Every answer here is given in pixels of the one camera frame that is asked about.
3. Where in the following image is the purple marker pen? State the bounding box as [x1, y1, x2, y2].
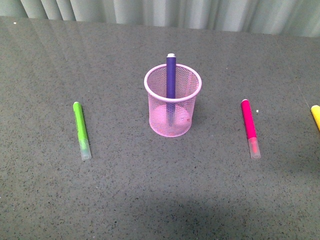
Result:
[166, 53, 176, 126]

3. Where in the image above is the pink marker pen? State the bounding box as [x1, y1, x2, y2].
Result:
[241, 99, 261, 159]

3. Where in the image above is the pink mesh cup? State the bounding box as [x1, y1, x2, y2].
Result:
[144, 64, 202, 138]

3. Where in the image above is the green marker pen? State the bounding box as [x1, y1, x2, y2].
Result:
[72, 101, 92, 161]

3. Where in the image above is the yellow marker pen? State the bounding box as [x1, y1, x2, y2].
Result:
[310, 105, 320, 131]

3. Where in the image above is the white pleated curtain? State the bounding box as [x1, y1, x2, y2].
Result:
[0, 0, 320, 37]

